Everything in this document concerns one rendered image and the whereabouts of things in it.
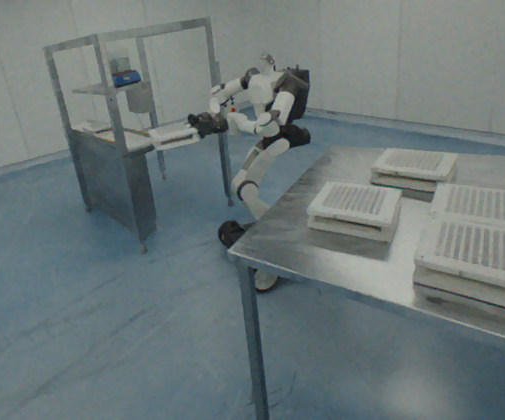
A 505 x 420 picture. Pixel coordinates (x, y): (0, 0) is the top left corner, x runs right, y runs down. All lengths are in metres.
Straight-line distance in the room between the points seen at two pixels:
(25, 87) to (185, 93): 2.72
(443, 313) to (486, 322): 0.07
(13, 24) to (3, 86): 0.90
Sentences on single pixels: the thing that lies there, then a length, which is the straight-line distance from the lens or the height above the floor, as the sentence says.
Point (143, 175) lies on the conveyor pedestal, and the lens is 2.91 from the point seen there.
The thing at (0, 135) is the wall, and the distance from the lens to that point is 5.94.
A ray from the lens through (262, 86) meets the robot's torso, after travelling 2.13.
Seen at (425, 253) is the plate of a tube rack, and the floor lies 0.94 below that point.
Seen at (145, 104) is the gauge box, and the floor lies 1.12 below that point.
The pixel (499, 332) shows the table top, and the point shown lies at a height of 0.86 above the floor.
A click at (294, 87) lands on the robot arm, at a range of 2.00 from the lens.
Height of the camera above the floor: 1.56
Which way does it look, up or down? 18 degrees down
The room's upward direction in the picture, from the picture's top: 10 degrees counter-clockwise
